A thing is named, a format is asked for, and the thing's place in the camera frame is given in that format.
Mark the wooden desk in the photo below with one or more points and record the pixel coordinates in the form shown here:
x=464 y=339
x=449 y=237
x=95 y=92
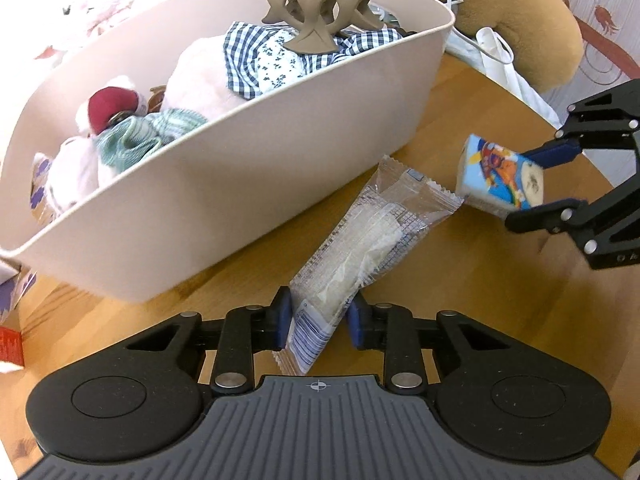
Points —
x=475 y=285

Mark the cartoon printed tissue pack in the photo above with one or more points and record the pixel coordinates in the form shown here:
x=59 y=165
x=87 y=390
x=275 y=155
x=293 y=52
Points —
x=500 y=175

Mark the floral patterned wardrobe door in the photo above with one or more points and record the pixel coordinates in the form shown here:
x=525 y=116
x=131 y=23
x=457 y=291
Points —
x=610 y=10

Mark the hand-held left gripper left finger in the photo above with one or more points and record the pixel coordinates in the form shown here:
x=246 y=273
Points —
x=283 y=320

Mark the clear snack packet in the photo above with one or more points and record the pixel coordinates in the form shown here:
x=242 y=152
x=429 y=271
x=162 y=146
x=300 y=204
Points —
x=360 y=240

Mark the beige plastic storage bin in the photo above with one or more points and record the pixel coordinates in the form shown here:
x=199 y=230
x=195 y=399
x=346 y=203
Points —
x=200 y=200

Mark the taupe hair claw clip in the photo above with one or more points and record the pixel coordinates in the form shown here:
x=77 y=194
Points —
x=315 y=25

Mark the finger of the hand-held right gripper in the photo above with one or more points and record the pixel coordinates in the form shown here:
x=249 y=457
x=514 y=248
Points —
x=540 y=217
x=550 y=154

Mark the green striped cloth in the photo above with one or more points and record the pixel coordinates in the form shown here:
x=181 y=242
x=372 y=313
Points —
x=135 y=140

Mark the red milk carton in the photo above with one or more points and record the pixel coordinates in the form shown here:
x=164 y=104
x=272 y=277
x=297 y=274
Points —
x=10 y=347

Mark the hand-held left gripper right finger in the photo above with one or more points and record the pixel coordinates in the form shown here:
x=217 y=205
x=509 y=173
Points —
x=356 y=324

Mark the dark red hair accessory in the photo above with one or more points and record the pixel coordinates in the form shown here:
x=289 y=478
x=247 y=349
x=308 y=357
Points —
x=112 y=107

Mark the brown capybara plush toy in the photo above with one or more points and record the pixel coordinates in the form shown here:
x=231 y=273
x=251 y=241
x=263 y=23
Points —
x=525 y=25

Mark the blue gingham cloth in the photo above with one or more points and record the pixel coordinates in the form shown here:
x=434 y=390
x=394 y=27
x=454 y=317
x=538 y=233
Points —
x=280 y=65

